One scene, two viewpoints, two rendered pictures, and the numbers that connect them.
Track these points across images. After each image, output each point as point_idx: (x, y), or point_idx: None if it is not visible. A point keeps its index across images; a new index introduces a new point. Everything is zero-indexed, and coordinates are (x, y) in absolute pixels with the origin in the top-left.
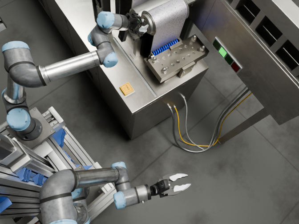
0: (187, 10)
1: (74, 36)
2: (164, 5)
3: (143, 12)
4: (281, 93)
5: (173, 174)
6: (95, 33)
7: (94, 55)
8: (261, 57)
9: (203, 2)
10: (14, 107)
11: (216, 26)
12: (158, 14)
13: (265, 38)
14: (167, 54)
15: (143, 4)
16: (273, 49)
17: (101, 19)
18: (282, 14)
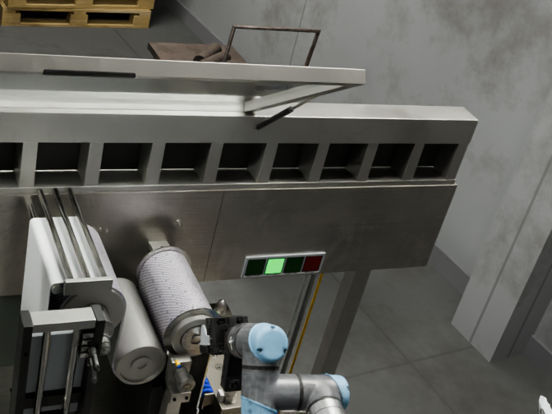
0: (187, 259)
1: None
2: (172, 281)
3: (174, 323)
4: (406, 218)
5: (543, 411)
6: (272, 385)
7: (333, 403)
8: (351, 202)
9: (193, 225)
10: None
11: (239, 238)
12: (197, 298)
13: (333, 175)
14: (215, 370)
15: (124, 328)
16: (364, 173)
17: (272, 344)
18: (356, 121)
